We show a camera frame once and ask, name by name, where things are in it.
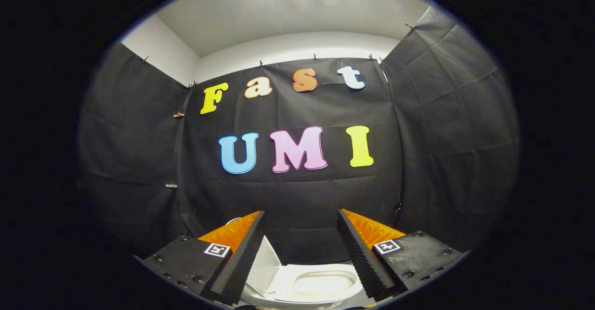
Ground white toilet lid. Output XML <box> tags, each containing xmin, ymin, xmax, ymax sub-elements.
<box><xmin>245</xmin><ymin>236</ymin><xmax>282</xmax><ymax>297</ymax></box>

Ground black backdrop cloth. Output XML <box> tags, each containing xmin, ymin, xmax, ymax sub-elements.
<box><xmin>79</xmin><ymin>6</ymin><xmax>520</xmax><ymax>266</ymax></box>

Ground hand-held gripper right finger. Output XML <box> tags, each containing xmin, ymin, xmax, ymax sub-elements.
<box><xmin>337</xmin><ymin>208</ymin><xmax>468</xmax><ymax>300</ymax></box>

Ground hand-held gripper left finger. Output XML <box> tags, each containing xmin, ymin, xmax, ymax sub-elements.
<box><xmin>132</xmin><ymin>211</ymin><xmax>267</xmax><ymax>307</ymax></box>

